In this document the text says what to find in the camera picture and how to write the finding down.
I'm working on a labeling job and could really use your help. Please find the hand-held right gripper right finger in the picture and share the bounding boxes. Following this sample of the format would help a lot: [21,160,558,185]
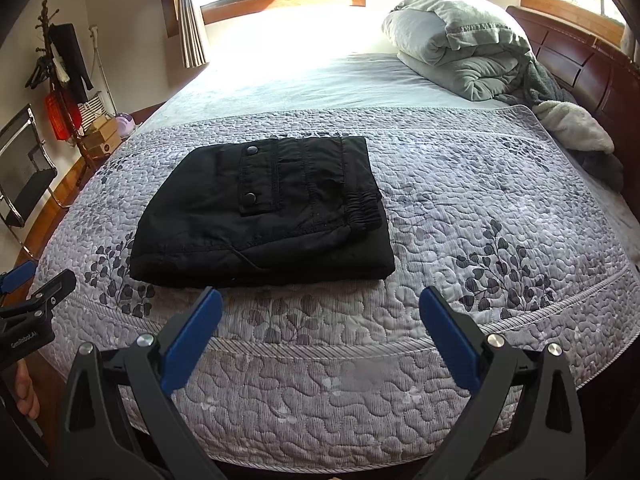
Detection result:
[415,286,587,480]

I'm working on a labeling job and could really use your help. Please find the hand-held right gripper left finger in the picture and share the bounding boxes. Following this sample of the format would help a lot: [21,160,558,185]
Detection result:
[59,286,226,480]

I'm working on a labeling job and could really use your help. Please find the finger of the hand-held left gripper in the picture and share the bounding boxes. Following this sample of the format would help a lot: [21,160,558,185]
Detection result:
[0,261,40,295]
[0,270,77,319]

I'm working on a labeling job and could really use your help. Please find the black padded jacket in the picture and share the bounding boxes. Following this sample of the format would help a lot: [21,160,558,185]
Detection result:
[129,135,397,290]

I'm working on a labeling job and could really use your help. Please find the person's left hand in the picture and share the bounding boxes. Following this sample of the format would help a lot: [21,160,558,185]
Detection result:
[12,360,42,420]

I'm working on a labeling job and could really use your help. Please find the black mesh office chair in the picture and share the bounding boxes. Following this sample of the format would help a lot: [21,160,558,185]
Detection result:
[0,104,71,246]

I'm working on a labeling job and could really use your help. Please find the grey floral quilted bedspread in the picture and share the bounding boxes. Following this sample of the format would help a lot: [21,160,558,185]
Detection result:
[25,105,633,471]

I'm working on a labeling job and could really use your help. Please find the large cardboard box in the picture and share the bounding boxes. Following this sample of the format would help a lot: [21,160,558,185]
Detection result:
[81,129,123,160]

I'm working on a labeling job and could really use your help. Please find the red mesh bag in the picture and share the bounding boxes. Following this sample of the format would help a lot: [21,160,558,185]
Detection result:
[45,91,83,142]

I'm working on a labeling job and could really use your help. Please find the small cardboard box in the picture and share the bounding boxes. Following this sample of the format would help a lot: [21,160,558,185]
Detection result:
[84,116,115,137]

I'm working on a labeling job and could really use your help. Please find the white slatted basket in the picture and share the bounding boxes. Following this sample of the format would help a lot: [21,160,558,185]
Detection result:
[77,91,117,123]

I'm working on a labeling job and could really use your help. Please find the black hanging clothes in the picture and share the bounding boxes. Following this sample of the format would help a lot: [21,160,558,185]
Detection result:
[50,22,94,103]

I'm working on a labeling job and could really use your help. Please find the wooden coat rack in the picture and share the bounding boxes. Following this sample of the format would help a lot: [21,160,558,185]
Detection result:
[25,0,101,171]

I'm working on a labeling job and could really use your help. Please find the white fleece blanket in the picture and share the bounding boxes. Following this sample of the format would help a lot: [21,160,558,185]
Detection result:
[532,100,615,155]

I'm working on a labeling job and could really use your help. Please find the dark grey fleece blanket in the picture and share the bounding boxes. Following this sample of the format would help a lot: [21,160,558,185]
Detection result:
[500,52,626,192]

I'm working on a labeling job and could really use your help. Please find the light grey bed sheet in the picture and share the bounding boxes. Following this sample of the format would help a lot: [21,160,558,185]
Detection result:
[132,5,531,128]

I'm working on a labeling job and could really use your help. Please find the beige striped curtain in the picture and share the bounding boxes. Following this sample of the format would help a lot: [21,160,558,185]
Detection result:
[170,0,208,68]

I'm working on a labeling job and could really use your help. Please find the grey folded comforter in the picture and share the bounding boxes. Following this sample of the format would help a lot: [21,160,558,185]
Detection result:
[381,0,538,102]

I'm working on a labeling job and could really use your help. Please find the dark wooden headboard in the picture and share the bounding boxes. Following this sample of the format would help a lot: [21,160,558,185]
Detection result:
[506,5,640,201]

